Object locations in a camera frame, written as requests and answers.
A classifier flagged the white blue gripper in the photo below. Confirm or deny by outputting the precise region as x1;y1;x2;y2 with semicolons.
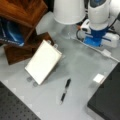
81;19;119;48

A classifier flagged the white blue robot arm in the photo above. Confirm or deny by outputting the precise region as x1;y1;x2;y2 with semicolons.
81;0;120;48

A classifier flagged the white lamp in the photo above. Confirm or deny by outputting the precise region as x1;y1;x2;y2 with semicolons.
53;0;85;38

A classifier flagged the black pen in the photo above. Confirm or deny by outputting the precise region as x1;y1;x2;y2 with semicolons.
60;79;71;104

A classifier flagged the black drawer box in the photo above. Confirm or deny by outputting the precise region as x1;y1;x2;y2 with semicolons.
87;63;120;120

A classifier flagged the brown wooden shelf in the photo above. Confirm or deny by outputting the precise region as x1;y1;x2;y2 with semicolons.
0;0;56;66

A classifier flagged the blue book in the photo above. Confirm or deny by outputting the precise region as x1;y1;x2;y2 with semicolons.
0;17;24;46

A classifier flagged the white inline cable switch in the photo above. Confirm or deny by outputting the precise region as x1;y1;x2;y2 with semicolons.
102;49;111;57

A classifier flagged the white lamp power cable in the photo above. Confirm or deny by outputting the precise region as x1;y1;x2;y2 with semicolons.
69;34;120;64

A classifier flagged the white drawer handle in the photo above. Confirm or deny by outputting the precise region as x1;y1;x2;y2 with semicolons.
94;74;104;83

